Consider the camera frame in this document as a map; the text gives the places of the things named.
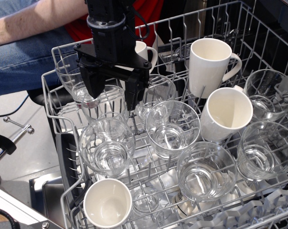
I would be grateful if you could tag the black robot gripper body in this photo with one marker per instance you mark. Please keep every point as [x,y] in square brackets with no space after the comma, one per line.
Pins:
[113,51]

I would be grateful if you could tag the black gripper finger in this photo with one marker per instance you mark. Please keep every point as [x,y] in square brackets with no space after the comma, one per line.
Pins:
[93,80]
[133,92]

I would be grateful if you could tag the clear glass cup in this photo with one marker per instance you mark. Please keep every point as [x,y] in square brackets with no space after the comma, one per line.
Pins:
[262,152]
[107,147]
[70,76]
[161,88]
[268,92]
[171,127]
[206,172]

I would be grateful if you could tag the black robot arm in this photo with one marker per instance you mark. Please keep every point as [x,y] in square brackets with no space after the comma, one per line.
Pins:
[106,7]

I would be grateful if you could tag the person forearm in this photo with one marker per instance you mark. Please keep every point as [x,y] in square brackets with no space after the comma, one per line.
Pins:
[42,16]

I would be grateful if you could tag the clear glass cup second row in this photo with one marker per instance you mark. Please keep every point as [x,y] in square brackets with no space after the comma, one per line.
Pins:
[110,104]

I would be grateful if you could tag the white cup front left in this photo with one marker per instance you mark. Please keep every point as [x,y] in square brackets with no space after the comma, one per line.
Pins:
[107,203]

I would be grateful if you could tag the red shirt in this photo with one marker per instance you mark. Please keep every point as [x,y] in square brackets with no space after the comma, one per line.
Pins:
[146,11]

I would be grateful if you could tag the white mug behind gripper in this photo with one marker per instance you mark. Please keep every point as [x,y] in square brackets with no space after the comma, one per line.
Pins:
[142,50]

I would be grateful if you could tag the blue jeans leg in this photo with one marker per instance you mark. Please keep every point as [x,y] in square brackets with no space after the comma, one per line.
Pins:
[23,62]

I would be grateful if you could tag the tilted white mug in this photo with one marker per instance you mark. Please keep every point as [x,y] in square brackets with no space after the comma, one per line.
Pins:
[226,111]

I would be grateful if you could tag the small clear glass front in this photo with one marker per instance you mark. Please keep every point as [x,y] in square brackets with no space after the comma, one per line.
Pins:
[145,201]

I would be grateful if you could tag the tall white mug with handle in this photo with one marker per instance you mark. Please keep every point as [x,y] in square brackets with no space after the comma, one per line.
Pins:
[211,62]

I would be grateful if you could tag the grey wire dishwasher rack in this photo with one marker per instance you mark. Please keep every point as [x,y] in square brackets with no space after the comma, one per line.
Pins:
[261,43]

